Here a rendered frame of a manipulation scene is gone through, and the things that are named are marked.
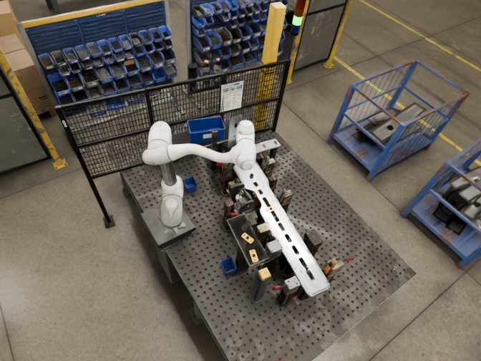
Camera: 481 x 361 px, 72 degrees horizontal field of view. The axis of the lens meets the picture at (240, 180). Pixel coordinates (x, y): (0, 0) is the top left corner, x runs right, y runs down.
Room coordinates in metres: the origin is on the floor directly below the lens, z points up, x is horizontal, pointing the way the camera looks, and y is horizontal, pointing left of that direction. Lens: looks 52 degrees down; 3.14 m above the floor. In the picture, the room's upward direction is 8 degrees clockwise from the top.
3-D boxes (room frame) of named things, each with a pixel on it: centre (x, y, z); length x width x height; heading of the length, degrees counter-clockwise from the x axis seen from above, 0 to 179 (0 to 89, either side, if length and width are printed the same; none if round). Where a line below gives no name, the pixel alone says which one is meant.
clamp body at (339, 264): (1.03, -0.72, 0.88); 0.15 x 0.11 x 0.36; 121
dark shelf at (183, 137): (2.11, 0.37, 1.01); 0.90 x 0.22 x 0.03; 121
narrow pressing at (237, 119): (2.07, 0.10, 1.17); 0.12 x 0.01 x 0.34; 121
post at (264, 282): (0.85, -0.23, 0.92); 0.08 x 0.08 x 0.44; 31
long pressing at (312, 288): (1.43, -0.28, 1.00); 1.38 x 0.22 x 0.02; 31
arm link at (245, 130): (1.39, 0.01, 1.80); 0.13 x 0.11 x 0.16; 9
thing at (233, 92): (2.37, 0.18, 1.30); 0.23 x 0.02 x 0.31; 121
